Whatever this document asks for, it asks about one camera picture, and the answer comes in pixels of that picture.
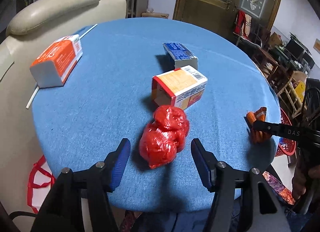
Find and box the red plastic bag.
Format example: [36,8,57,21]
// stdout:
[139,105,190,169]

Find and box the orange snack wrapper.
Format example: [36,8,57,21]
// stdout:
[244,107,272,144]

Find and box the red yellow barcode carton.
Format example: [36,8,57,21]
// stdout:
[151,66,208,110]

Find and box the small blue toothpaste box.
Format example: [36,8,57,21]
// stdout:
[163,42,198,70]

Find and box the person's right hand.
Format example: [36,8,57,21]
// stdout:
[292,162,320,201]

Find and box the red plastic mesh basket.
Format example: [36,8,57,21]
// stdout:
[274,107,297,157]

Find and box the blue round tablecloth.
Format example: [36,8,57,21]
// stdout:
[31,17,282,214]

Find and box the red white paper bag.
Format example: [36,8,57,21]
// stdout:
[27,156,56,214]

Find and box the dark wooden stool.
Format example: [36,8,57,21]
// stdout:
[252,48,282,87]

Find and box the white plastic stick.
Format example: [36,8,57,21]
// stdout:
[25,23,98,110]

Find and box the orange white tissue box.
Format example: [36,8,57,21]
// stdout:
[29,34,84,89]

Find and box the wooden chair with red clothes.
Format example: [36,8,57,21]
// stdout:
[233,10,261,47]

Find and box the cream leather sofa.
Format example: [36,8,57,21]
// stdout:
[1,0,126,220]

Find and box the cardboard box by wall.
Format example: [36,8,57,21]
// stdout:
[141,12,169,19]

